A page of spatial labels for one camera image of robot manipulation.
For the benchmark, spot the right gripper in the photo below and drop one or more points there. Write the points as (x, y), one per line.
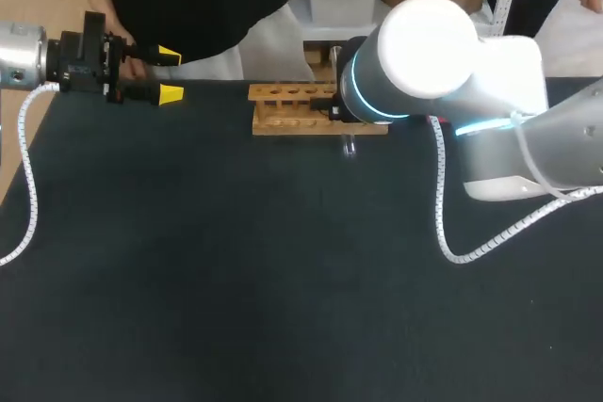
(337, 101)

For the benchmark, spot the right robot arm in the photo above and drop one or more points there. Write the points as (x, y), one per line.
(452, 91)

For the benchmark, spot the wooden rack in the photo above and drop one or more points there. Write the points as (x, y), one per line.
(287, 112)

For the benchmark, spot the test tube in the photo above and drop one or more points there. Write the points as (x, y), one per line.
(349, 145)

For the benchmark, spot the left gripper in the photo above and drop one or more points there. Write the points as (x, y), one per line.
(85, 59)

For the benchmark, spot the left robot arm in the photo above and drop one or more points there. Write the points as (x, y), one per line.
(21, 54)

